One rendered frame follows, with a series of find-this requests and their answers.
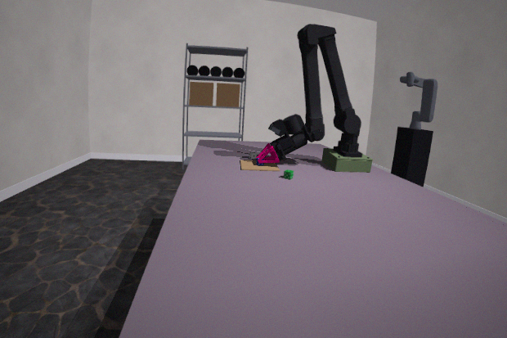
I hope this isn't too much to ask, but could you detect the tan mat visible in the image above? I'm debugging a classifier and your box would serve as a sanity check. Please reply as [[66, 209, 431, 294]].
[[240, 160, 280, 171]]

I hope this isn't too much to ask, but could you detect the green die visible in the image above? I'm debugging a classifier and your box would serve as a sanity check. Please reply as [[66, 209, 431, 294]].
[[284, 169, 294, 179]]

